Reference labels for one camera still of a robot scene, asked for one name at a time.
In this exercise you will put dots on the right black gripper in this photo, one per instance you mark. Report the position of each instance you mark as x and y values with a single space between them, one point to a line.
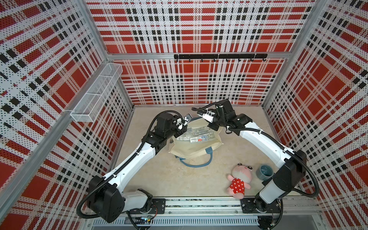
215 128

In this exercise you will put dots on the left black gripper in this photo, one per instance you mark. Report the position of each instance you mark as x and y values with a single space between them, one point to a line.
180 132

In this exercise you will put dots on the cream canvas tote bag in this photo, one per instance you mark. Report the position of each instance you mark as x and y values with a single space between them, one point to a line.
184 150

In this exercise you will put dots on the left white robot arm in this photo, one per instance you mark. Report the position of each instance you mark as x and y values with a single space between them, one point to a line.
106 198

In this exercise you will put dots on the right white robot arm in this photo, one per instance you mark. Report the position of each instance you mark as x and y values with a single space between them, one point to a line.
291 164

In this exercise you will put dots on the compass set case in bag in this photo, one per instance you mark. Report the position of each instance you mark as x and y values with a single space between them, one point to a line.
196 135

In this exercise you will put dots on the pink plush toy red dress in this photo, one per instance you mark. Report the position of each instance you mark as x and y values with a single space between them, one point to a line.
240 179

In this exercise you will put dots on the teal ceramic cup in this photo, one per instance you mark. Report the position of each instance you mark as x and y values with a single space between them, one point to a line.
264 172

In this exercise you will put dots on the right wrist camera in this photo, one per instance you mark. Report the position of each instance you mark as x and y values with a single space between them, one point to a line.
209 116

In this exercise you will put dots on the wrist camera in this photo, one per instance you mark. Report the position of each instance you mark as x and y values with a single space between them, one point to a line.
186 119
209 116

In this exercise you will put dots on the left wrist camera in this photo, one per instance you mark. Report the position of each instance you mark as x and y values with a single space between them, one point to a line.
186 119

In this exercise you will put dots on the black wall hook rail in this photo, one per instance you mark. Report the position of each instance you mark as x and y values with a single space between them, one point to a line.
250 56

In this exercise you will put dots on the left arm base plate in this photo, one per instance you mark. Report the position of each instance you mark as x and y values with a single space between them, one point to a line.
157 205

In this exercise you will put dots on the white wire mesh basket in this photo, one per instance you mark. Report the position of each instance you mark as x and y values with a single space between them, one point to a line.
89 107

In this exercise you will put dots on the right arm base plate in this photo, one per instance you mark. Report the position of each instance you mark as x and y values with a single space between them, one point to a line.
258 206

